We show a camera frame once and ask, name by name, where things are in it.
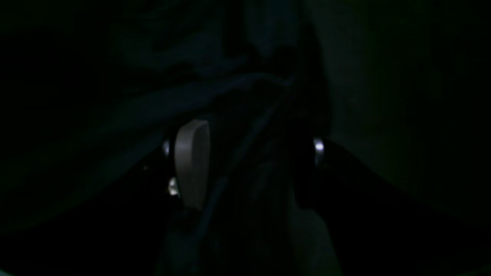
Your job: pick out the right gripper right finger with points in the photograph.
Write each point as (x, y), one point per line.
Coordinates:
(346, 193)

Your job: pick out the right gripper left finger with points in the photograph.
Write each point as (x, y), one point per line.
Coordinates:
(186, 151)

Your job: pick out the dark blue t-shirt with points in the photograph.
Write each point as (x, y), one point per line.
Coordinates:
(89, 90)

